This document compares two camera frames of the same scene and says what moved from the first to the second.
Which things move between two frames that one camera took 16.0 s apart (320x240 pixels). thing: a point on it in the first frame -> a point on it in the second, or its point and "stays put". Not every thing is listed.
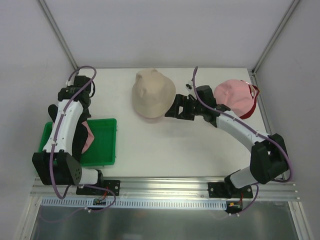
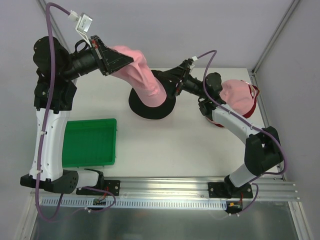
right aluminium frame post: [292, 6] stays put
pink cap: [235, 94] stays put
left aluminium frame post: [58, 32] stays put
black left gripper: [78, 144] -> [99, 56]
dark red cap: [254, 91] stays put
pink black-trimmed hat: [90, 139] -> [147, 90]
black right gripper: [181, 108] -> [182, 78]
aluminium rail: [164, 187] stays put
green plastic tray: [102, 150] stays put
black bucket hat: [81, 138] -> [153, 112]
